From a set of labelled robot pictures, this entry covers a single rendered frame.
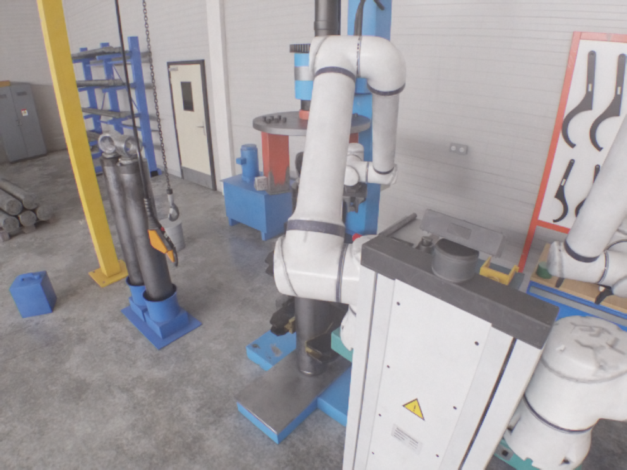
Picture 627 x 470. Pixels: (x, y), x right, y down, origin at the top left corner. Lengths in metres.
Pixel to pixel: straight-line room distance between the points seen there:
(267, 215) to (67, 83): 2.45
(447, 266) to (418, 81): 3.20
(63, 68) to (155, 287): 2.08
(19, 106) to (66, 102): 7.62
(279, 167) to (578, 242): 1.30
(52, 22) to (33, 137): 7.86
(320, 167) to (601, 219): 0.64
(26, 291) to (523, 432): 3.86
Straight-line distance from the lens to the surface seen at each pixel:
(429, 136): 3.70
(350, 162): 1.53
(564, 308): 2.52
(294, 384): 2.55
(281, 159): 1.76
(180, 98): 6.73
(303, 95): 1.75
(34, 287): 3.98
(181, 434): 2.62
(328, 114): 0.98
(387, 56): 1.08
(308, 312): 2.20
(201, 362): 2.99
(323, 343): 2.27
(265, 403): 2.47
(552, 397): 0.79
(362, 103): 2.11
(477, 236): 0.58
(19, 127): 11.44
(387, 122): 1.24
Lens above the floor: 2.10
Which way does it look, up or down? 27 degrees down
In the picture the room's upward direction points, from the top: straight up
